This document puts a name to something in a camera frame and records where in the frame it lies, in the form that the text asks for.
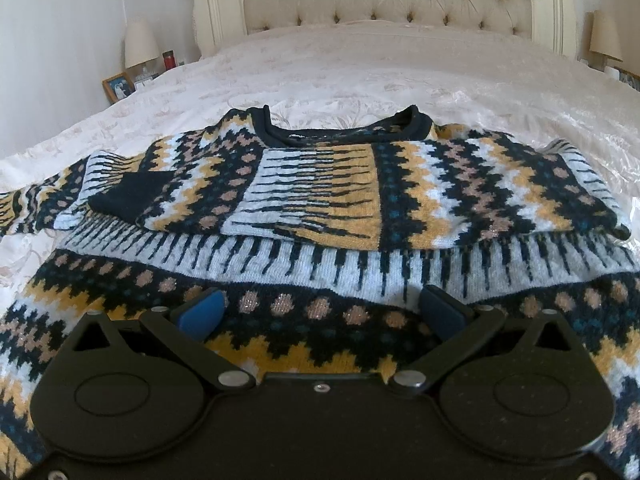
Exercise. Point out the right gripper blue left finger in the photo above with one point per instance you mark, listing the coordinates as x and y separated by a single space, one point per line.
182 332

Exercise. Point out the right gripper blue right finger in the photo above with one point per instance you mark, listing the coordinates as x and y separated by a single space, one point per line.
462 332

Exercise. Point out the black yellow white patterned sweater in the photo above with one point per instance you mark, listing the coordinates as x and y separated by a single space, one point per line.
322 241

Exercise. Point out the left bedside table lamp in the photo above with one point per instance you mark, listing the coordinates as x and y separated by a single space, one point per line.
140 46

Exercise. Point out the bedside table lamp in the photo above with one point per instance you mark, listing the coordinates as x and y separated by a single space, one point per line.
604 45
140 46

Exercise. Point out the white satin bedspread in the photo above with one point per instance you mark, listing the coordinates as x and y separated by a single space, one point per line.
339 76

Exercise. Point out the right bedside table lamp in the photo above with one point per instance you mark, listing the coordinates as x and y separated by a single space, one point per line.
604 45

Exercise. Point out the left wooden picture frame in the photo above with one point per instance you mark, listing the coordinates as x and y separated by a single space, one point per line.
118 87

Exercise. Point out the small silver picture frame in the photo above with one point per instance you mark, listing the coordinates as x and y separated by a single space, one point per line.
144 78

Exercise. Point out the right bedside picture frame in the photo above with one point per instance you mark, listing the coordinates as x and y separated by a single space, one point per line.
630 79

